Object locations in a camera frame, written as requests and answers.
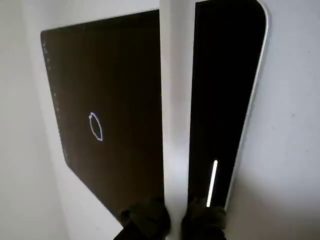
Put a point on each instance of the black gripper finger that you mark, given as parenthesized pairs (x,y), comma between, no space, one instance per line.
(205,221)
(147,220)

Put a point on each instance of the black ipad tablet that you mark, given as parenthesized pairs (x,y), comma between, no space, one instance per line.
(120,75)

